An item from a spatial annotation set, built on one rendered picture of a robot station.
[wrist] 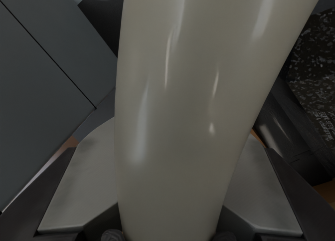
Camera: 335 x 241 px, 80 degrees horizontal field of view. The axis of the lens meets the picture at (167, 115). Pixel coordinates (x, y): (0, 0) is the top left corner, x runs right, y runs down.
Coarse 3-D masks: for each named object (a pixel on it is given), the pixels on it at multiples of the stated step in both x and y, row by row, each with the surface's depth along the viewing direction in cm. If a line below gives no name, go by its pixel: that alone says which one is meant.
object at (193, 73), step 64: (128, 0) 3; (192, 0) 2; (256, 0) 2; (128, 64) 3; (192, 64) 3; (256, 64) 3; (128, 128) 4; (192, 128) 3; (128, 192) 4; (192, 192) 4
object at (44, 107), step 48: (0, 0) 50; (48, 0) 69; (0, 48) 44; (48, 48) 57; (96, 48) 82; (0, 96) 38; (48, 96) 48; (96, 96) 65; (0, 144) 34; (48, 144) 42; (0, 192) 31
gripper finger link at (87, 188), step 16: (96, 128) 10; (112, 128) 10; (80, 144) 9; (96, 144) 9; (112, 144) 9; (80, 160) 8; (96, 160) 8; (112, 160) 8; (64, 176) 7; (80, 176) 7; (96, 176) 7; (112, 176) 7; (64, 192) 7; (80, 192) 7; (96, 192) 7; (112, 192) 7; (48, 208) 6; (64, 208) 6; (80, 208) 6; (96, 208) 6; (112, 208) 6; (48, 224) 6; (64, 224) 6; (80, 224) 6; (96, 224) 6; (112, 224) 7; (96, 240) 6
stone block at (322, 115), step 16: (320, 0) 40; (320, 16) 35; (304, 32) 37; (320, 32) 35; (304, 48) 37; (320, 48) 35; (288, 64) 40; (304, 64) 37; (320, 64) 35; (288, 80) 39; (304, 80) 37; (320, 80) 35; (288, 96) 47; (304, 96) 39; (320, 96) 37; (288, 112) 65; (304, 112) 43; (320, 112) 39; (304, 128) 57; (320, 128) 42; (320, 144) 51; (320, 160) 72
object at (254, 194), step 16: (256, 144) 9; (240, 160) 8; (256, 160) 8; (240, 176) 7; (256, 176) 7; (272, 176) 7; (240, 192) 7; (256, 192) 7; (272, 192) 7; (224, 208) 6; (240, 208) 6; (256, 208) 6; (272, 208) 6; (288, 208) 6; (224, 224) 7; (240, 224) 6; (256, 224) 6; (272, 224) 6; (288, 224) 6; (240, 240) 6
